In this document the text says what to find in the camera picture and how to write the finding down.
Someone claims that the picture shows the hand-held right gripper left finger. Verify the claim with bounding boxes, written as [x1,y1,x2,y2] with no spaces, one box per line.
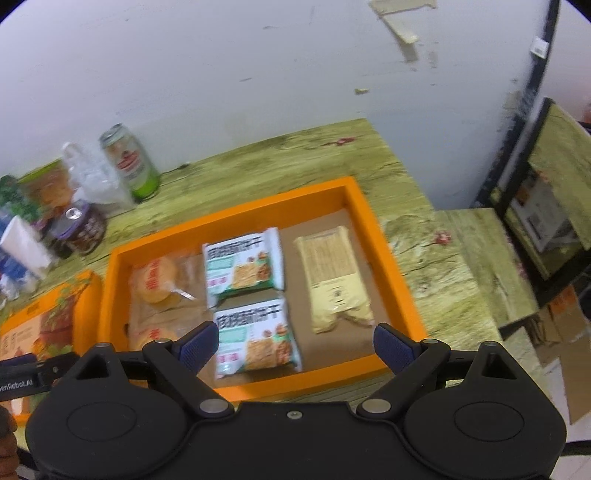
[69,320,235,418]

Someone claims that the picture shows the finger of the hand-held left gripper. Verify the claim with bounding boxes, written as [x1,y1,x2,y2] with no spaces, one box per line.
[32,352,80,387]

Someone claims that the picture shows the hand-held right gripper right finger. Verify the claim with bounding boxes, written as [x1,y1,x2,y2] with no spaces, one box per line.
[356,323,525,418]

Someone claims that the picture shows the orange printed box lid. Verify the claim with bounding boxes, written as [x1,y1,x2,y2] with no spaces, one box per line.
[0,270,105,423]

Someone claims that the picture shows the round egg cake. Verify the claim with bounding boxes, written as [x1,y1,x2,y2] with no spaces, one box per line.
[127,300,218,352]
[128,253,206,308]

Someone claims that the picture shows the green white biscuit packet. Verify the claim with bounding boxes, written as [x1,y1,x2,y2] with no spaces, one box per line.
[213,298,304,379]
[202,227,284,309]

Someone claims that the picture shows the clear soda cracker packet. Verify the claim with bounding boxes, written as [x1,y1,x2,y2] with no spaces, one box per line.
[294,225,375,334]

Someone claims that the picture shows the orange box tray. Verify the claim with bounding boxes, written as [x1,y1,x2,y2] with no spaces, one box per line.
[98,176,428,402]

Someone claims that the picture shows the green wood-grain desktop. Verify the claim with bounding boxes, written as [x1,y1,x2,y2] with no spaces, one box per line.
[0,119,504,416]

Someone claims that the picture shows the blue water bottle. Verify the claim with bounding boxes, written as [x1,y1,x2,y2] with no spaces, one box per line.
[0,217,38,296]

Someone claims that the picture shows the white tissue pack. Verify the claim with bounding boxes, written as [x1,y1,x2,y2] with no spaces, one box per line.
[0,216,54,280]

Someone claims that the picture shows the wood-grain side table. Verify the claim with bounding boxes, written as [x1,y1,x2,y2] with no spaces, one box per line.
[431,207,548,388]

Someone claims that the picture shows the purple lidded food can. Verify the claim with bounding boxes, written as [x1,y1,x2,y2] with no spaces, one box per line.
[51,200,108,257]

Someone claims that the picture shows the green tea pouch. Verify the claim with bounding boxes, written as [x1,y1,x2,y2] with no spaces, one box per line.
[0,175,42,227]

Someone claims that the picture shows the brown cardboard box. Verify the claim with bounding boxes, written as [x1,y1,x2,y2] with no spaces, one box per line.
[536,284,591,425]

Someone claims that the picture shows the orange snack pouch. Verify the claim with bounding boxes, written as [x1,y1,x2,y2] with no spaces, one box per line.
[18,159,75,217]

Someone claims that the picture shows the white plastic bag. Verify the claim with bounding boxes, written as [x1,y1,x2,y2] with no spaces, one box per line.
[62,142,137,215]

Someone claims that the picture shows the green white beer can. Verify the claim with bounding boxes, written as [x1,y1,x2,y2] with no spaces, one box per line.
[99,123,161,203]

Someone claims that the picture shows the black framed wood-grain table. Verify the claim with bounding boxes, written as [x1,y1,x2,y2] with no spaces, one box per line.
[501,97,591,282]

